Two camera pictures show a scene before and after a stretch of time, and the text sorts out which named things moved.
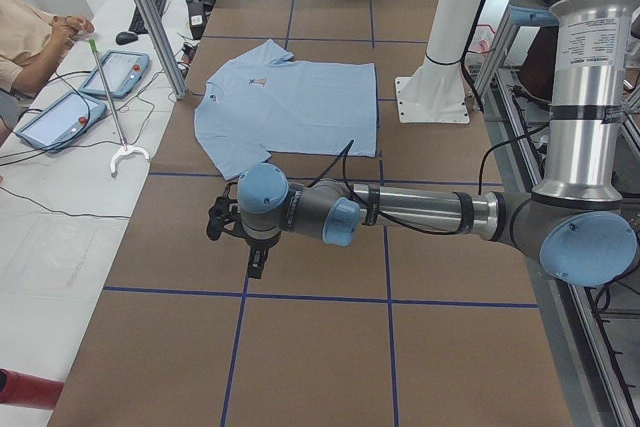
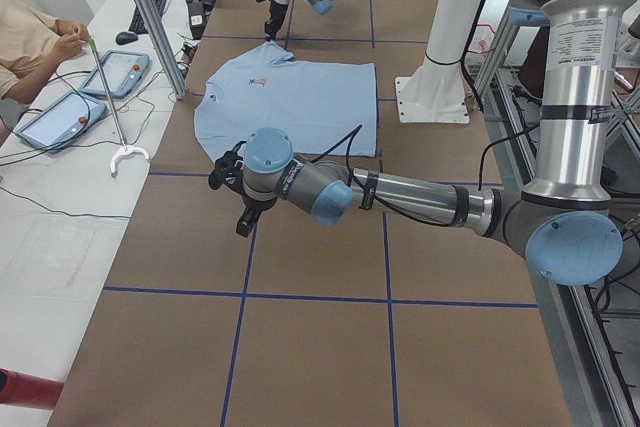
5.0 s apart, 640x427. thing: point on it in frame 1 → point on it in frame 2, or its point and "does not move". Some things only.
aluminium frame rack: [593, 329] does not move
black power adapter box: [197, 19] does not move
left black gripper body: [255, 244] → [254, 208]
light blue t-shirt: [263, 102] does not move
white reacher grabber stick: [125, 148] does not move
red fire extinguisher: [26, 390] does not move
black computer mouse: [125, 37] does not move
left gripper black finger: [256, 263] → [247, 222]
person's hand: [67, 30] → [66, 48]
